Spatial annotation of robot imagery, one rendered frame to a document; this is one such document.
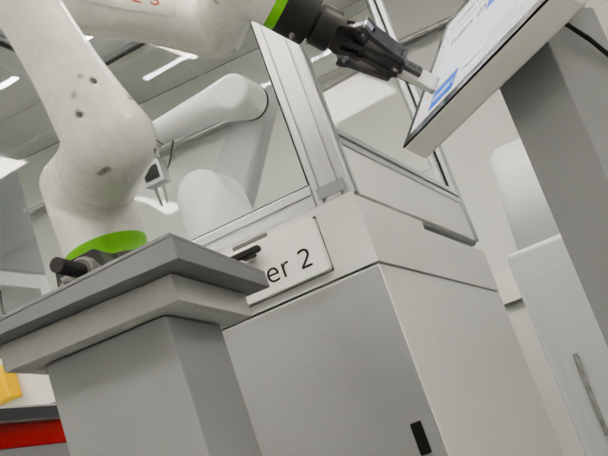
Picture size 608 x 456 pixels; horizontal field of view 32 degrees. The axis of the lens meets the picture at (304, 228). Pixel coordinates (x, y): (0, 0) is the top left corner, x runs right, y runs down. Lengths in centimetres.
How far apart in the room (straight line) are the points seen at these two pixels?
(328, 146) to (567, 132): 52
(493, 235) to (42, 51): 390
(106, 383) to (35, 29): 51
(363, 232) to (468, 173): 333
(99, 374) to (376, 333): 64
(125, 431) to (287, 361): 62
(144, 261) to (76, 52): 33
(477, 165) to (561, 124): 358
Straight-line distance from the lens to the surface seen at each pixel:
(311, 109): 211
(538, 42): 165
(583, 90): 176
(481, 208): 529
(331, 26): 181
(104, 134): 149
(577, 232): 178
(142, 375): 150
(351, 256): 202
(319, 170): 207
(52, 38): 157
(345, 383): 202
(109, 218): 161
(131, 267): 142
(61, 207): 163
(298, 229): 205
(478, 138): 536
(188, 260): 143
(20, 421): 203
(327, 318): 203
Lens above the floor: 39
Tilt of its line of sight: 15 degrees up
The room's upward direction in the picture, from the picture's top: 19 degrees counter-clockwise
